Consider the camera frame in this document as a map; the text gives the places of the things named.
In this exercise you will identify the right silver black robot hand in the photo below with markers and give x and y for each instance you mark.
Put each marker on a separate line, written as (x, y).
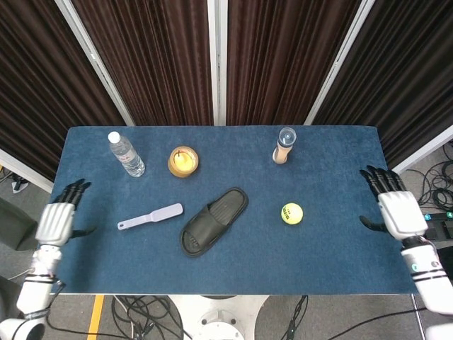
(401, 212)

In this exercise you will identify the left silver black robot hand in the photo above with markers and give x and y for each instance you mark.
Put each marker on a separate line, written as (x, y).
(54, 223)

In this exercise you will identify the lavender brush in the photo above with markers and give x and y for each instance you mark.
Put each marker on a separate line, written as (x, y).
(166, 212)

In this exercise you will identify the black slipper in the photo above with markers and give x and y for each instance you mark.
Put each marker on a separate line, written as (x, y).
(209, 230)

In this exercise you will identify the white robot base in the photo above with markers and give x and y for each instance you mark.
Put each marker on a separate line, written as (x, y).
(219, 315)

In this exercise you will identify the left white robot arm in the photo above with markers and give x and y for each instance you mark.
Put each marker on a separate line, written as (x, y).
(33, 294)

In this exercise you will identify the dark grey bin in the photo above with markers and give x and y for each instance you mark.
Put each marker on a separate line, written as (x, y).
(17, 223)

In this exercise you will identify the black power strip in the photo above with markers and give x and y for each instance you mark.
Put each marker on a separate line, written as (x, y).
(440, 215)

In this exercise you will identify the black foot pedal box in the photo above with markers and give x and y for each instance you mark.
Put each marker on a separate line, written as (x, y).
(442, 232)

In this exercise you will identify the small white adapter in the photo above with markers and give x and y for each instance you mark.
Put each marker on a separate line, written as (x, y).
(19, 186)

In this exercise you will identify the blue table mat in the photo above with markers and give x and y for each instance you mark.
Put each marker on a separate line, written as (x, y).
(318, 255)

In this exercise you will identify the clear plastic water bottle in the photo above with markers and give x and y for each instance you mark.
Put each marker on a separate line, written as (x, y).
(127, 157)

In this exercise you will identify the yellow floor tape strip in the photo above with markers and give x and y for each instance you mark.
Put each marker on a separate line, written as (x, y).
(95, 318)

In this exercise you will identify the yellow tennis ball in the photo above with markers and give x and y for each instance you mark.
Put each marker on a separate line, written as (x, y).
(292, 213)

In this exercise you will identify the brown fabric partition panel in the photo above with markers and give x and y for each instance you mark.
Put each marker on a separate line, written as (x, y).
(152, 63)
(407, 88)
(276, 63)
(42, 88)

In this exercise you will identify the beige bottle with clear cap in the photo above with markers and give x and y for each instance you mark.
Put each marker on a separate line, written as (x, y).
(282, 152)

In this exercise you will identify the amber glass candle jar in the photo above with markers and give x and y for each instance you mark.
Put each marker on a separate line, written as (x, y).
(183, 162)

